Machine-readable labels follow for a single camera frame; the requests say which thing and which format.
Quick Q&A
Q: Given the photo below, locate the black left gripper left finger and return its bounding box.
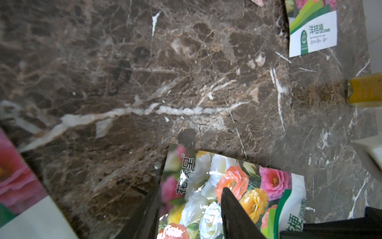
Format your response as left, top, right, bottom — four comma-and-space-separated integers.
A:
115, 185, 162, 239

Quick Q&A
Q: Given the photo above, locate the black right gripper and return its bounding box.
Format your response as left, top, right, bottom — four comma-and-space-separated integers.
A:
280, 207, 382, 239

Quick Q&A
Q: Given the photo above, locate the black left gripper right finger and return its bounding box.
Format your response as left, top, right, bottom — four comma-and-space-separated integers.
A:
221, 188, 265, 239

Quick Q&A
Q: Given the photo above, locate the flower seed packet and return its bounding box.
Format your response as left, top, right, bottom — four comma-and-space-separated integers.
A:
1, 131, 78, 239
158, 144, 306, 239
285, 0, 338, 57

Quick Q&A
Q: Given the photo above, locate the yellow bottle black cap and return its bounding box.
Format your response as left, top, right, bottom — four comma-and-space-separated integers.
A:
347, 73, 382, 108

